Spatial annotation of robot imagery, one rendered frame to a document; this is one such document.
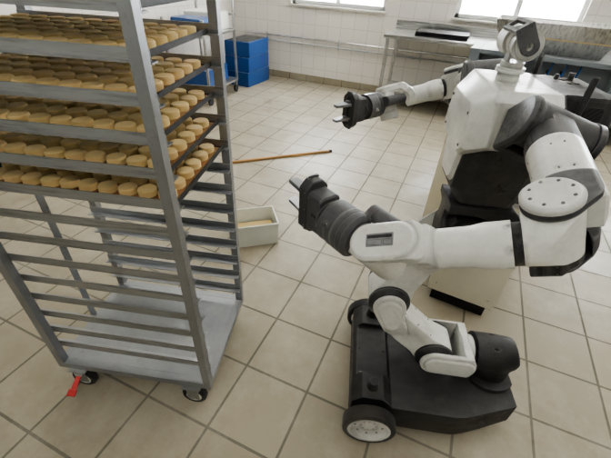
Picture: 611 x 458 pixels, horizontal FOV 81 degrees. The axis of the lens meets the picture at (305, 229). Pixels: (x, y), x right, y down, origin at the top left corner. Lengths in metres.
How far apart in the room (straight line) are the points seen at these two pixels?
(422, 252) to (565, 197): 0.19
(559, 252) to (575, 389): 1.59
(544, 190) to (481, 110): 0.37
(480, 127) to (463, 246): 0.41
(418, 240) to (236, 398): 1.28
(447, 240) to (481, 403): 1.15
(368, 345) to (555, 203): 1.19
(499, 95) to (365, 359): 1.10
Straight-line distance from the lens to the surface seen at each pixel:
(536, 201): 0.57
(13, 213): 1.33
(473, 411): 1.63
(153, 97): 0.86
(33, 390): 2.00
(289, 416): 1.64
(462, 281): 2.03
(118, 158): 1.05
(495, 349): 1.60
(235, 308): 1.78
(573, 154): 0.69
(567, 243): 0.59
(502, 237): 0.57
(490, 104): 0.91
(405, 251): 0.56
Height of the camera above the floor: 1.48
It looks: 36 degrees down
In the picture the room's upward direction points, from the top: 3 degrees clockwise
